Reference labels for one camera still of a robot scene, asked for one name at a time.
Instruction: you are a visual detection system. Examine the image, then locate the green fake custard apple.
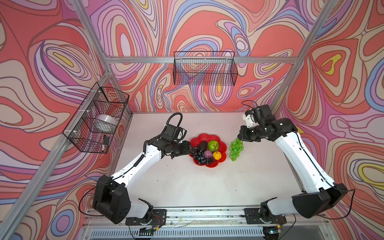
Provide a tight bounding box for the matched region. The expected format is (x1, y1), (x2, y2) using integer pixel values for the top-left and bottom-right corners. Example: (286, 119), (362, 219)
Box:
(208, 140), (220, 153)

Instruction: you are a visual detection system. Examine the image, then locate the yellow fake lemon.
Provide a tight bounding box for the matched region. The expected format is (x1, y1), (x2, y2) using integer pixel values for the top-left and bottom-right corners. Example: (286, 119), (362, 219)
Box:
(213, 151), (222, 161)

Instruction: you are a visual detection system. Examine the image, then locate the aluminium front rail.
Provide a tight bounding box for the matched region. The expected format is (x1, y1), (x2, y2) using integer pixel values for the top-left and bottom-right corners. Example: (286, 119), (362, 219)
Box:
(83, 205), (330, 228)

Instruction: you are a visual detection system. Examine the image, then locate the black wire basket back wall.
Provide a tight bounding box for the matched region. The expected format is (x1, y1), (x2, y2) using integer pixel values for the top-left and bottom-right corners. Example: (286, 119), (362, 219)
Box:
(173, 50), (238, 86)

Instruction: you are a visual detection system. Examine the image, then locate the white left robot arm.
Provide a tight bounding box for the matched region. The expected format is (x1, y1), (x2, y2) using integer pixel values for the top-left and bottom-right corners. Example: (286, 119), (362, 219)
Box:
(92, 124), (192, 224)

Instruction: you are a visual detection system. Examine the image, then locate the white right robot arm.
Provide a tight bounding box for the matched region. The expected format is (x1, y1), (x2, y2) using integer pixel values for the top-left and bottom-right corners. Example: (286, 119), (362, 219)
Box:
(238, 105), (348, 223)

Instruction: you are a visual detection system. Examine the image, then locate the white roll in basket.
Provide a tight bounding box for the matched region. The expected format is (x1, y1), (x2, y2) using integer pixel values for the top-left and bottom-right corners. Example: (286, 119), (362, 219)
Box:
(95, 114), (118, 133)

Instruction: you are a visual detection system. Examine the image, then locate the black wire basket left wall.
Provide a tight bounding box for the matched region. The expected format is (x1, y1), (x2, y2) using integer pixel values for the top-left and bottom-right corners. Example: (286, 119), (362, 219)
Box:
(63, 83), (130, 154)

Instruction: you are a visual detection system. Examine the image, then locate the black fake grape bunch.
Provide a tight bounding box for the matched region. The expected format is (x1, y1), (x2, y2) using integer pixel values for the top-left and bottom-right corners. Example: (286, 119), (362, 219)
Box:
(192, 147), (215, 166)

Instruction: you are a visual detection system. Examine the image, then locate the red flower-shaped fruit bowl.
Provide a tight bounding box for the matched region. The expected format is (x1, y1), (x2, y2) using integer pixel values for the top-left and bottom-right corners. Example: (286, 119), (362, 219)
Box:
(190, 134), (227, 168)

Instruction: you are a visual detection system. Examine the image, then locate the dark fake avocado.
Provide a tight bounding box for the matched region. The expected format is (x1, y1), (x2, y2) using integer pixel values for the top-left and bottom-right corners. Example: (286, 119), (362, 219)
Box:
(199, 141), (208, 152)

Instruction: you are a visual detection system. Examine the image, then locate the green fake grape bunch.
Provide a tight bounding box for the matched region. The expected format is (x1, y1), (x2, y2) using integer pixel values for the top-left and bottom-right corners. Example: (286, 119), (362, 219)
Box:
(229, 139), (244, 162)

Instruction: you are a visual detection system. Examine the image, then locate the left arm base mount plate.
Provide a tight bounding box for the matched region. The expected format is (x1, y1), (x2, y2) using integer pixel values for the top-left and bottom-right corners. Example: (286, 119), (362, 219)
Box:
(126, 209), (167, 227)

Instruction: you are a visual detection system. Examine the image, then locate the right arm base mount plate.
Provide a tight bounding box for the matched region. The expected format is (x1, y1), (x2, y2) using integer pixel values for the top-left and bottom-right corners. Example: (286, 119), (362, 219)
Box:
(242, 208), (287, 225)

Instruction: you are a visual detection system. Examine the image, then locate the black wire basket wall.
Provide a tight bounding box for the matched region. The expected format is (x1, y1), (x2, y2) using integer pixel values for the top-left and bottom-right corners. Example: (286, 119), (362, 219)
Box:
(63, 83), (130, 154)
(173, 50), (238, 86)

